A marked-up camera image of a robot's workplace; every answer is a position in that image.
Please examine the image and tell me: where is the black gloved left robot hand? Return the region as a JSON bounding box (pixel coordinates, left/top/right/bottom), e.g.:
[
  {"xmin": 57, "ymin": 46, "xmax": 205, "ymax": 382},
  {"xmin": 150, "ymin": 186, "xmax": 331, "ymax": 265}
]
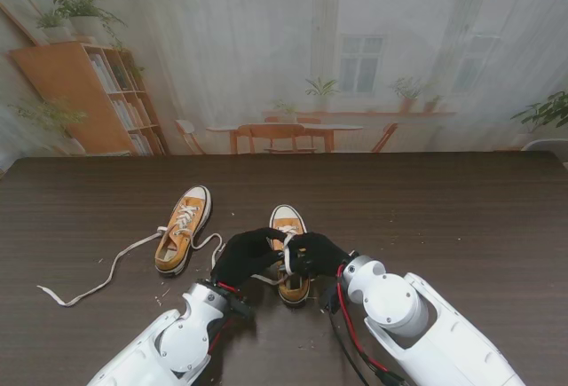
[{"xmin": 209, "ymin": 227, "xmax": 288, "ymax": 292}]

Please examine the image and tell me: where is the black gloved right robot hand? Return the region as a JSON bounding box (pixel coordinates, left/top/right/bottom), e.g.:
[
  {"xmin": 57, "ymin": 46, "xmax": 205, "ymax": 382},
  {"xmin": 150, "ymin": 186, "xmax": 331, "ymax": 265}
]
[{"xmin": 288, "ymin": 232, "xmax": 360, "ymax": 279}]

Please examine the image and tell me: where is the yellow canvas sneaker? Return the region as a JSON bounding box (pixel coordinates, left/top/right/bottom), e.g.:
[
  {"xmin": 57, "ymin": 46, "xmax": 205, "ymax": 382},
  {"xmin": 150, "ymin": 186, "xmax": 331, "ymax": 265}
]
[
  {"xmin": 269, "ymin": 204, "xmax": 312, "ymax": 308},
  {"xmin": 154, "ymin": 185, "xmax": 213, "ymax": 277}
]

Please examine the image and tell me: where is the printed room scene backdrop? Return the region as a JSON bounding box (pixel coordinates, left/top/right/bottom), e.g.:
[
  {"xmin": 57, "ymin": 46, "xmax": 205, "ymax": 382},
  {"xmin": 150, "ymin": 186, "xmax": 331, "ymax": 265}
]
[{"xmin": 0, "ymin": 0, "xmax": 568, "ymax": 156}]

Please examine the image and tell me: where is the red cable on left arm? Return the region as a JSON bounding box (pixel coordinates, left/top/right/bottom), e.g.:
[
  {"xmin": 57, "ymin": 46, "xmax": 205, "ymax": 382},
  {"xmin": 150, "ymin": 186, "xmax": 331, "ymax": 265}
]
[{"xmin": 208, "ymin": 282, "xmax": 245, "ymax": 351}]

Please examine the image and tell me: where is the red cable on arm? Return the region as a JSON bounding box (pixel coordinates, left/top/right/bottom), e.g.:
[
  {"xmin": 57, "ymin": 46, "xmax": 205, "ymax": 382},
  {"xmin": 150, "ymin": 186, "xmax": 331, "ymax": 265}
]
[
  {"xmin": 208, "ymin": 282, "xmax": 245, "ymax": 351},
  {"xmin": 335, "ymin": 264, "xmax": 391, "ymax": 376}
]

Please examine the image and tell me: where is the red cable on right arm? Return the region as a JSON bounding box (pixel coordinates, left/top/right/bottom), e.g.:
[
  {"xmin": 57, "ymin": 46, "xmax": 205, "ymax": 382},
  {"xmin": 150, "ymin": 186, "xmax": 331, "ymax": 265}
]
[{"xmin": 335, "ymin": 264, "xmax": 391, "ymax": 376}]

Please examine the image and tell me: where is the black cable on table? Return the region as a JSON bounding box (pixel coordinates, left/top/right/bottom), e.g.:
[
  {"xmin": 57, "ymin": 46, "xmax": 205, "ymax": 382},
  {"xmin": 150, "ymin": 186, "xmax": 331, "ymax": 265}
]
[{"xmin": 328, "ymin": 305, "xmax": 372, "ymax": 386}]

